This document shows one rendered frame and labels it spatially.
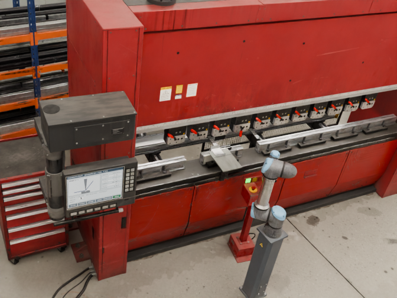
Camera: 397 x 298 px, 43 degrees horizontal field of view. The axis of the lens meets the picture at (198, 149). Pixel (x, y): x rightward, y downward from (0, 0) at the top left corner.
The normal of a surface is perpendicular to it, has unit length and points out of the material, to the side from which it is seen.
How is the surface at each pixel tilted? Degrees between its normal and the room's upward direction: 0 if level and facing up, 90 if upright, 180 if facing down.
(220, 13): 90
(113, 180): 90
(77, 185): 90
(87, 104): 0
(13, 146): 0
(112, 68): 90
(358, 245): 0
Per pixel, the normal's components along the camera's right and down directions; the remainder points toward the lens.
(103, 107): 0.14, -0.78
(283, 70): 0.44, 0.60
